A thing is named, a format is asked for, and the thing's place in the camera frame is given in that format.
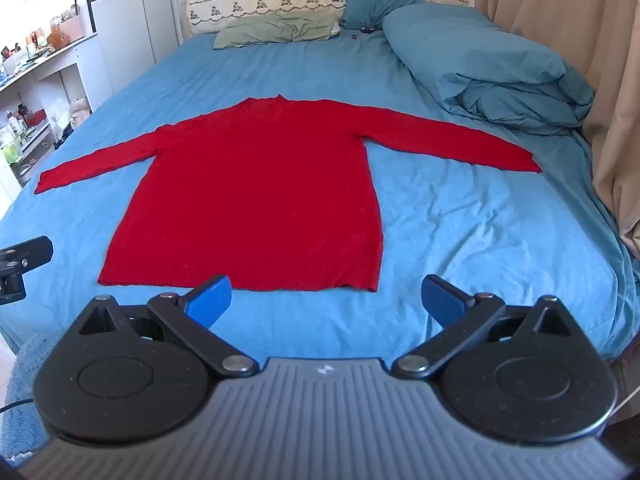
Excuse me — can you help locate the white wardrobe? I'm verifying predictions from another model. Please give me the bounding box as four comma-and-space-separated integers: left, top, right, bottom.
82, 0, 190, 96

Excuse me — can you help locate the teal pillow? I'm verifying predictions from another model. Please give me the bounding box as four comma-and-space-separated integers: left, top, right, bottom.
342, 0, 426, 32

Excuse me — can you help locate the beige curtain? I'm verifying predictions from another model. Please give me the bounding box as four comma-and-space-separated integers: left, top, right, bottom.
475, 0, 640, 261

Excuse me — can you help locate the blue fluffy rug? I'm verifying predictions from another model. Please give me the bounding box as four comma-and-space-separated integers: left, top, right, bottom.
0, 332, 56, 456

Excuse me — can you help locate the white shelf unit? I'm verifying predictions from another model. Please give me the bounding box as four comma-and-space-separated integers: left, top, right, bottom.
0, 35, 117, 202

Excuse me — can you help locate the blue bed sheet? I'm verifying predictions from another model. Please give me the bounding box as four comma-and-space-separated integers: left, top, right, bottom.
0, 27, 640, 361

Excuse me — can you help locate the orange jar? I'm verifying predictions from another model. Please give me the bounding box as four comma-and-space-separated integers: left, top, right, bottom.
48, 16, 72, 51

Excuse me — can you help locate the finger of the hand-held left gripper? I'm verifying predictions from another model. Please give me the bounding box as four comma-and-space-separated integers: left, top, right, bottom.
0, 235, 54, 306

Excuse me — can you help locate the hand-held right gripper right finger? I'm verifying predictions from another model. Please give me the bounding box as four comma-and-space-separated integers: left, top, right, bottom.
392, 274, 574, 380

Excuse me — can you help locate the green pillow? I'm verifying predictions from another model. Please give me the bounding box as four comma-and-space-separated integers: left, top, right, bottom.
213, 10, 342, 50

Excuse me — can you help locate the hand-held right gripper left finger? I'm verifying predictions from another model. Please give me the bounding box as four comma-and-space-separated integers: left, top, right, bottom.
75, 274, 261, 379

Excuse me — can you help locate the light blue pillow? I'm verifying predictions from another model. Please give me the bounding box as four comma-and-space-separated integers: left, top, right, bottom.
382, 2, 596, 136

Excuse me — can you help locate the red towel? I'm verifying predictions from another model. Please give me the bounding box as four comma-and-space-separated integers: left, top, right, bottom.
34, 94, 543, 293

